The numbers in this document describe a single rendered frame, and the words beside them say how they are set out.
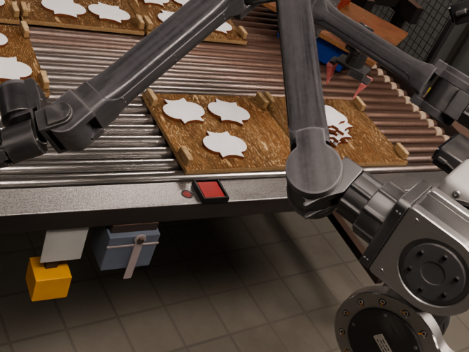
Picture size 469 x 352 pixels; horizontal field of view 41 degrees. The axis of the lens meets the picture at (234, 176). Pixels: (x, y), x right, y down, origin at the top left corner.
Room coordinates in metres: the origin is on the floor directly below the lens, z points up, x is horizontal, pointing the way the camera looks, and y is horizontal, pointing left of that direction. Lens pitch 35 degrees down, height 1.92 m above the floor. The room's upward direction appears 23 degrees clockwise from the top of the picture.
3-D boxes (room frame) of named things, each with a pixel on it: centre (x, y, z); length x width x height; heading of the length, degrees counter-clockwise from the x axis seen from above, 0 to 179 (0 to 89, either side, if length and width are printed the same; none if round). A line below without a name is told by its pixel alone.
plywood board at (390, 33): (2.59, -0.14, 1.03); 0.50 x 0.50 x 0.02; 74
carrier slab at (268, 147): (1.59, 0.08, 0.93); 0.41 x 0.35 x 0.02; 131
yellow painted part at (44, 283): (1.05, 0.33, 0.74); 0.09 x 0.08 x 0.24; 130
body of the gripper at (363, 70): (1.85, -0.20, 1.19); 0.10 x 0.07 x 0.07; 76
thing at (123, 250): (1.17, 0.19, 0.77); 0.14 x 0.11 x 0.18; 130
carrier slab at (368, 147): (1.87, -0.24, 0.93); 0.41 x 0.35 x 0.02; 129
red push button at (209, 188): (1.30, 0.04, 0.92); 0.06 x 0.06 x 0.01; 40
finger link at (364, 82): (1.84, -0.23, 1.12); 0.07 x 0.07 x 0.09; 76
